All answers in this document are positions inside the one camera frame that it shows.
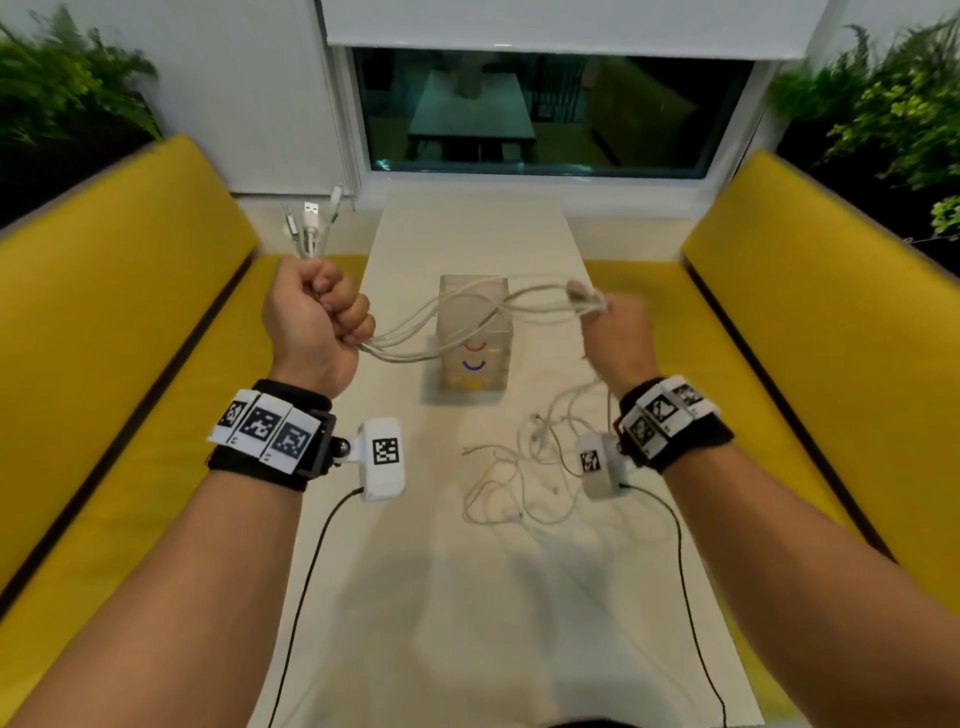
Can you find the person's right hand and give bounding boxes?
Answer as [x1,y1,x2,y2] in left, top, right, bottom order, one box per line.
[566,281,661,399]

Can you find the person's left hand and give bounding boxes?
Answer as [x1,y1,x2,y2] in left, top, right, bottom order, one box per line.
[260,254,376,399]

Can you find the white charging cables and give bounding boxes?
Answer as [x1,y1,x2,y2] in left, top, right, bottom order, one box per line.
[299,198,610,363]

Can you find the clear plastic drawer organizer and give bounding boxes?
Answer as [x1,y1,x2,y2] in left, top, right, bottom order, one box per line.
[434,275,516,393]

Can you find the tangle of white cables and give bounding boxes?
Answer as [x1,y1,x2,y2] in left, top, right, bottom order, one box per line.
[281,183,654,528]

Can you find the person's right forearm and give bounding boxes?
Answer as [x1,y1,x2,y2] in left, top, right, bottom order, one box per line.
[663,442,960,728]

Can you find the person's left forearm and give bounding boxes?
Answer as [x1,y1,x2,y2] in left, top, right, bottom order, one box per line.
[7,470,309,728]

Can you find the black wristband with marker tags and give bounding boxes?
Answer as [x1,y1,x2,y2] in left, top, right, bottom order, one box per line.
[206,378,339,494]
[613,374,736,475]

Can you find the yellow bench seat cushion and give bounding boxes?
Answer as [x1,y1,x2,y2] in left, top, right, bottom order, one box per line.
[0,254,369,728]
[584,258,894,721]

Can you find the yellow bench backrest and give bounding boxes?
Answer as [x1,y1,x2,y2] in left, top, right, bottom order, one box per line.
[0,134,260,594]

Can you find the right yellow bench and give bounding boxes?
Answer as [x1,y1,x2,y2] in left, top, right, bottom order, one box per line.
[680,149,960,601]

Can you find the dark glass window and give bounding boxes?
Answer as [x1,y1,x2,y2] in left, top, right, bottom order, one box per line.
[352,46,755,180]

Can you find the wide white roller blind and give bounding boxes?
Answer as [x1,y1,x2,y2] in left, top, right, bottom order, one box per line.
[320,0,830,61]

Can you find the green leafy plant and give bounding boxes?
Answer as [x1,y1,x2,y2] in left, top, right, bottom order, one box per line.
[0,7,163,148]
[768,14,960,238]

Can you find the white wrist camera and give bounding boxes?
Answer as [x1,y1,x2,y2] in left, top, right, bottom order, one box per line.
[577,433,633,502]
[329,417,408,502]

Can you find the thin black camera cable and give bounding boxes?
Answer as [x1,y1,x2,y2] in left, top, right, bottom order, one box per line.
[266,487,365,728]
[620,483,729,728]

